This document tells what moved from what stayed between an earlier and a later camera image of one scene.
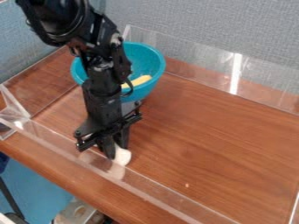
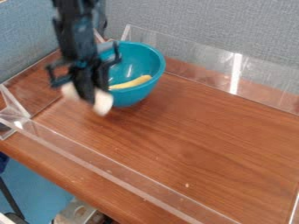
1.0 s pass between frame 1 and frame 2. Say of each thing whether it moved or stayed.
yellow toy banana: stayed
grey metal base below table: stayed
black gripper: moved
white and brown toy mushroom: moved
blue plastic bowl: stayed
